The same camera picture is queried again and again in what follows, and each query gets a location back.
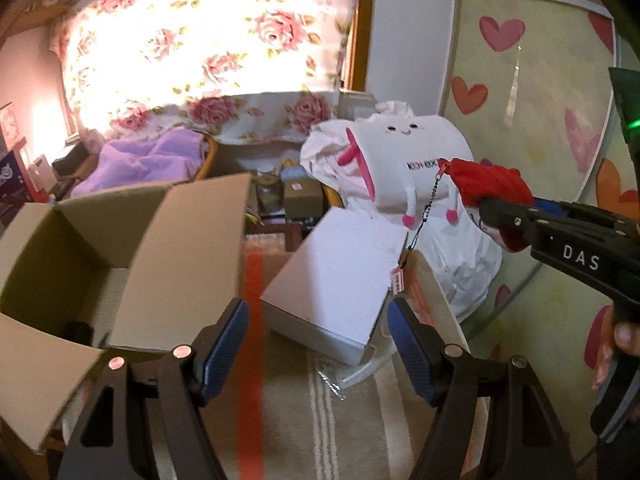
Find red knitted keychain pouch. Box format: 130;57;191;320
389;157;535;294

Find clear plastic bag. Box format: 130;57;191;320
311;306;397;401

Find white rectangular box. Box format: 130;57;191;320
260;207;408;366

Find right hand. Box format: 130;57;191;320
591;306;639;390

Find white cloth bag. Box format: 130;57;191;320
290;102;502;321

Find white Kotex plush toy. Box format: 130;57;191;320
337;115;474;228

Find heart patterned green mat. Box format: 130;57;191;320
440;0;639;458

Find brown cardboard box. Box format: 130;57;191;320
1;174;250;451

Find striped beige table cloth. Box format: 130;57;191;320
201;247;435;479

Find wooden rattan chair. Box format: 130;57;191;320
193;133;218;181

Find purple blanket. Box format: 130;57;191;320
70;127;204;198

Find floral rose curtain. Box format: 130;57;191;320
50;0;358;145

